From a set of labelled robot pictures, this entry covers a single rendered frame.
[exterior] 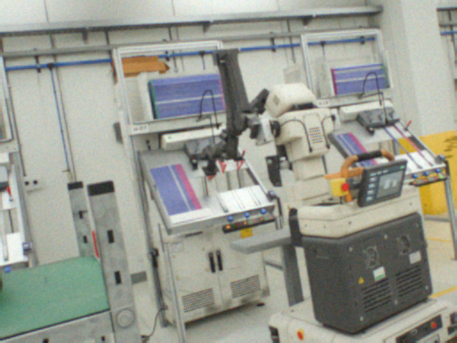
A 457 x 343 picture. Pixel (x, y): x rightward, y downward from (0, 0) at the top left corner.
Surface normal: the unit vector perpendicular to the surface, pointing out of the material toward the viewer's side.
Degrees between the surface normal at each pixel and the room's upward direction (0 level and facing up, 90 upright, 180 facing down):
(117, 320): 90
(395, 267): 90
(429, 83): 90
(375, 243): 90
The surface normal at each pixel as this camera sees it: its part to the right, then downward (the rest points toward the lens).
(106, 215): 0.39, -0.04
